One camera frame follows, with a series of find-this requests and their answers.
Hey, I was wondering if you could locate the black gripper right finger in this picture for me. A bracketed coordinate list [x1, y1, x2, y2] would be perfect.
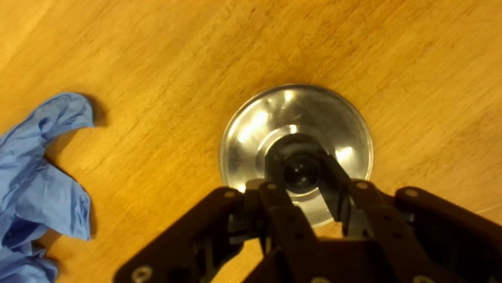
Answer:
[312, 146, 502, 283]

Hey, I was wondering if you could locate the blue nitrile glove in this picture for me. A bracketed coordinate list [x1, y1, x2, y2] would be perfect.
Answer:
[0, 91, 97, 283]

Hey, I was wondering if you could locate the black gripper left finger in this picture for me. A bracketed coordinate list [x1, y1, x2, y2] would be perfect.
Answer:
[112, 154, 322, 283]

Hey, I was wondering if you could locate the silver teapot lid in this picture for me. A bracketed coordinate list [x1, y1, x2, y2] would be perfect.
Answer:
[218, 83, 375, 228]

